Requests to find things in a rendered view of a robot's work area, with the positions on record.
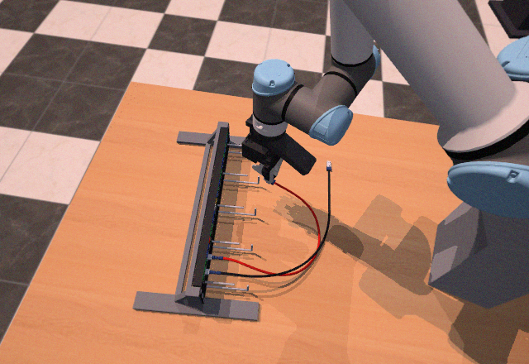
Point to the grey port rack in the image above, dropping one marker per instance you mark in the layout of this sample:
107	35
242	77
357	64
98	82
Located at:
196	302

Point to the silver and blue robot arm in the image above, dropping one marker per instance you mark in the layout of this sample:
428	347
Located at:
479	100

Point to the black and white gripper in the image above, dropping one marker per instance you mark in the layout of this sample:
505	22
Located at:
254	148

